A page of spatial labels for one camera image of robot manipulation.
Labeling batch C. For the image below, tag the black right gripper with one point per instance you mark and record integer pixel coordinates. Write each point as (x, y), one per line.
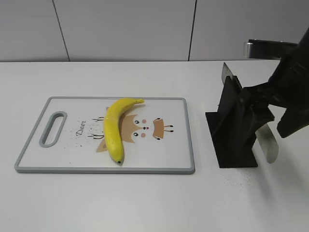
(288, 87)

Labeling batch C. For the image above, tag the white-handled kitchen knife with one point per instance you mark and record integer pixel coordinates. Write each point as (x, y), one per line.
(264, 134)

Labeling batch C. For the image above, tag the yellow plastic banana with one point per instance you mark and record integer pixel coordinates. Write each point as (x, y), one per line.
(112, 133)

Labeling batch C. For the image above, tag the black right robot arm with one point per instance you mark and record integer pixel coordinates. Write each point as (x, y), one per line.
(304, 43)

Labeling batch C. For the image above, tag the black knife stand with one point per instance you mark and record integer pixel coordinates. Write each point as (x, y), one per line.
(231, 128)

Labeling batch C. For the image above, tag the white deer cutting board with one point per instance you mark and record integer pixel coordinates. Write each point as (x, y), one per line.
(68, 138)

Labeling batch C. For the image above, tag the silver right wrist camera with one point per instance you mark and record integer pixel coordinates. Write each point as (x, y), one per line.
(263, 49)

